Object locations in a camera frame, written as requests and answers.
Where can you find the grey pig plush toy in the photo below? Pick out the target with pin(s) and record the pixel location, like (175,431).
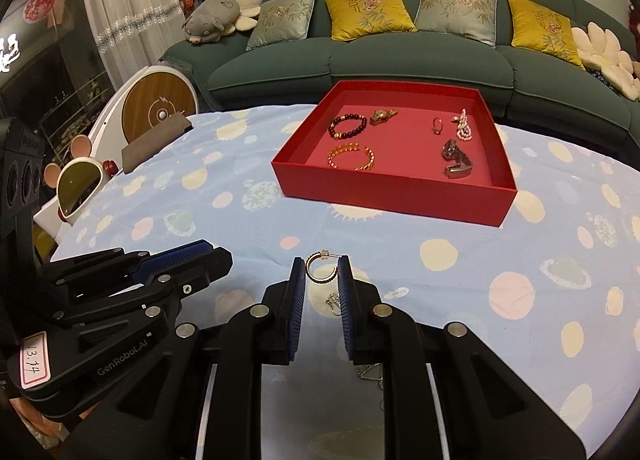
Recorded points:
(212,15)

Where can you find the grey-green embroidered cushion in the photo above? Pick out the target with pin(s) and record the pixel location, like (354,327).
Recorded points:
(285,18)
(455,8)

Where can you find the white sheer curtain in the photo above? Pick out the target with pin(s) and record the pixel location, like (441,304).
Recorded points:
(135,0)

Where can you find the yellow embroidered cushion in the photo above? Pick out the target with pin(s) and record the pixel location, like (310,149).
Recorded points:
(542,28)
(367,8)

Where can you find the small red knob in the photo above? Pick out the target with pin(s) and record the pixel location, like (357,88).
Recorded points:
(111,166)

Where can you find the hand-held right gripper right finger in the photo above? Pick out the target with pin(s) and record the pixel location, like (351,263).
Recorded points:
(344,310)

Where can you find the white flower-shaped cushion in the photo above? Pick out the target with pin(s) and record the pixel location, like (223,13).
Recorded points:
(600,55)

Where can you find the blue planet-print tablecloth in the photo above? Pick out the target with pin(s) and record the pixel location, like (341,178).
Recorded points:
(450,280)

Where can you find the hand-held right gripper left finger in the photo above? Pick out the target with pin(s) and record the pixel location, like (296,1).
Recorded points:
(298,310)

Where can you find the red round window decoration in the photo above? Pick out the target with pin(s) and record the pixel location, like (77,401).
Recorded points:
(42,5)

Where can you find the white mirror with round ears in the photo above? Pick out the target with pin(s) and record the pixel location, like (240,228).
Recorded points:
(75,183)

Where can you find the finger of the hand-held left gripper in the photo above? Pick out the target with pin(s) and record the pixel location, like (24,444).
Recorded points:
(200,270)
(175,251)

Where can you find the white round wooden-top chair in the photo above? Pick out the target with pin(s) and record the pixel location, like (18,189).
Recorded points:
(160,100)

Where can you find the gold wristwatch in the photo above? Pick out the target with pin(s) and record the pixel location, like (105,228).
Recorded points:
(382,115)

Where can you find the silver wristwatch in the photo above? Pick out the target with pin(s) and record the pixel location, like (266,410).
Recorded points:
(452,150)

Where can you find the red cardboard box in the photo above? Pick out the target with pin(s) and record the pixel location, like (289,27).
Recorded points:
(400,200)

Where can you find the brown bike seat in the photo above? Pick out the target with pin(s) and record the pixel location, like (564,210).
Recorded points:
(155,140)

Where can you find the dark green sofa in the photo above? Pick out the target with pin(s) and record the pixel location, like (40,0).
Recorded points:
(400,60)

